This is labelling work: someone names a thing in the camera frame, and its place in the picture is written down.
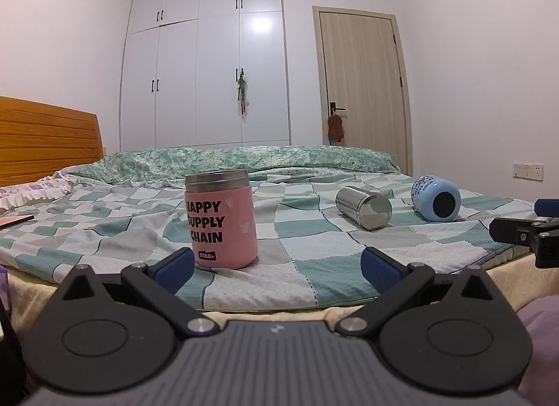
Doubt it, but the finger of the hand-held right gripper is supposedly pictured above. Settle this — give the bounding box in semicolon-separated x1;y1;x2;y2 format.
533;198;559;217
488;216;559;269

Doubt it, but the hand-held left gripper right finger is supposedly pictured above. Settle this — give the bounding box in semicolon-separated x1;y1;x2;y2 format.
335;246;508;340

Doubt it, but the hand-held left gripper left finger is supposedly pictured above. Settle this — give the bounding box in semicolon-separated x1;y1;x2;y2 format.
50;247;222;339

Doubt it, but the plain steel cup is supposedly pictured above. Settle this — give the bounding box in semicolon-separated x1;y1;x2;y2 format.
335;186;393;231

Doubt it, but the blue patterned cup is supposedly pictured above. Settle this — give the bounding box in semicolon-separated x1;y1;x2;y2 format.
411;175;462;223

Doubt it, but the pink steel-rimmed cup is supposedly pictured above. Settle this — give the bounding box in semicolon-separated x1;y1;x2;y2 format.
184;171;258;270

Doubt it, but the green checked bed sheet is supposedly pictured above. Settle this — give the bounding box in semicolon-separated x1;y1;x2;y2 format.
0;169;542;310

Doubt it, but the beige mattress pad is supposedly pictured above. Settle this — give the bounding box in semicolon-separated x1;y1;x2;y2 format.
0;252;559;339

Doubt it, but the purple cloth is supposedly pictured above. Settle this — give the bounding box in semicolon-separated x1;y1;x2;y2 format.
516;298;559;391

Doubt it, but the green floral duvet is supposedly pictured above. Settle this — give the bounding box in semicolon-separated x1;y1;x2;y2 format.
72;144;403;191

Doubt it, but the brown hanging plush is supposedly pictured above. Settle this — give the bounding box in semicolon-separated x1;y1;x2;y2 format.
327;113;346;146

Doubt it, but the ruffled floral pillow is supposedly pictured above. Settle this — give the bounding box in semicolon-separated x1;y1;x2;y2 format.
0;172;76;215

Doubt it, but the red notebook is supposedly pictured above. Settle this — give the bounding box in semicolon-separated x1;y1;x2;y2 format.
0;214;35;229

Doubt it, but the wooden headboard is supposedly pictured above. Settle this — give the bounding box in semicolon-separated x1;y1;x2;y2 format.
0;96;105;189

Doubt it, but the green hanging ornament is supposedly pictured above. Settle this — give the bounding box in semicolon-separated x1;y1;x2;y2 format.
235;74;251;117

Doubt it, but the beige wooden door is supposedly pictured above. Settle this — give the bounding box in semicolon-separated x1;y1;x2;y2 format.
312;5;414;177

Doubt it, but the white wardrobe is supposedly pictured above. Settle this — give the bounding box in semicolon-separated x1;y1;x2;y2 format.
119;0;292;154

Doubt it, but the white wall socket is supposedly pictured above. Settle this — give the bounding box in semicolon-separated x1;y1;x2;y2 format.
513;162;545;181

